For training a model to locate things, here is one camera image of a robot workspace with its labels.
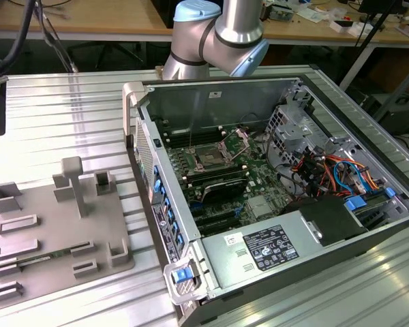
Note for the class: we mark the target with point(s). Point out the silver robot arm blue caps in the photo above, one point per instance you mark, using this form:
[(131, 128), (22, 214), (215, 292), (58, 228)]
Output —
[(238, 20)]

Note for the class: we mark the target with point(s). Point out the black RAM slot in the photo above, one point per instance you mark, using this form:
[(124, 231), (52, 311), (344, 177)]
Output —
[(194, 129), (195, 137), (219, 178), (216, 170)]

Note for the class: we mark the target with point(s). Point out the CPU socket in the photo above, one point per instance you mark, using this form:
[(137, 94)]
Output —
[(208, 158)]

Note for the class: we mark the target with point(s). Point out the black expansion slot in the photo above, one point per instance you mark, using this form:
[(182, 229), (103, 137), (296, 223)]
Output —
[(216, 211), (221, 223)]

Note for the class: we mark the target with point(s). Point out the grey parts rack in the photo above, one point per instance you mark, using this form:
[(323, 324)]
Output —
[(54, 221)]

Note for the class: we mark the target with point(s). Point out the green RAM stick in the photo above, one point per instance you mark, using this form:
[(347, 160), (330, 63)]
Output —
[(44, 257)]

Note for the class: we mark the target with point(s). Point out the thin metal locking lever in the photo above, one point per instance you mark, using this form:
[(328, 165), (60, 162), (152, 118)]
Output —
[(190, 141)]

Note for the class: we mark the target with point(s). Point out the black graphics card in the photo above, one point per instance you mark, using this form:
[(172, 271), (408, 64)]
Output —
[(225, 190)]

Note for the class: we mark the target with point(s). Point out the blue case release latch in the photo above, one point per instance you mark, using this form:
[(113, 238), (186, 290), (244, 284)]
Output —
[(181, 276)]

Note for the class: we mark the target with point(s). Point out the silver power supply with label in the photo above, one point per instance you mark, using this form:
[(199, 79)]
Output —
[(225, 262)]

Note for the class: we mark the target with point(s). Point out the green motherboard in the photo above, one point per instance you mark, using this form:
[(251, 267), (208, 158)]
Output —
[(262, 184)]

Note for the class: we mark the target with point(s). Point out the silver chipset heatsink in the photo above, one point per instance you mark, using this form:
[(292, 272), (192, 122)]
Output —
[(259, 207)]

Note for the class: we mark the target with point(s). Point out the perforated metal drive cage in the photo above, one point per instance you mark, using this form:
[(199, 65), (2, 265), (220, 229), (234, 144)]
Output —
[(289, 133)]

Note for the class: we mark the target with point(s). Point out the wooden desk with clutter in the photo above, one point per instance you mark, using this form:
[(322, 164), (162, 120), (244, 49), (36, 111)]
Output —
[(303, 29)]

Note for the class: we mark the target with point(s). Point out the black plastic air shroud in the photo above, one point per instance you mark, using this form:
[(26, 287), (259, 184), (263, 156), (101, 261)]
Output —
[(330, 218)]

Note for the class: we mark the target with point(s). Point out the white box black inlay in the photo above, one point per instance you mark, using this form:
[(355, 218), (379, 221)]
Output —
[(347, 27)]

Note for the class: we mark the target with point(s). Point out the large blue plastic clip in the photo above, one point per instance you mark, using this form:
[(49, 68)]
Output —
[(356, 204)]

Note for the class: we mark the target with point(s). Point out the open black PC case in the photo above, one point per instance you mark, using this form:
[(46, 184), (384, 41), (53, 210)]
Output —
[(344, 272)]

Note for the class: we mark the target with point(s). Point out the small blue plastic clip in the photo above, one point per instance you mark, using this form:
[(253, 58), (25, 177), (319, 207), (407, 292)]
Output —
[(389, 193)]

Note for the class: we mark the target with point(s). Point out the black box on floor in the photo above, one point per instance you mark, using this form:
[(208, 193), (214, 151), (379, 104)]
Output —
[(402, 116)]

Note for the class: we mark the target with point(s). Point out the wooden desk white frame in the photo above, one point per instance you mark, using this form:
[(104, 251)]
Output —
[(116, 18)]

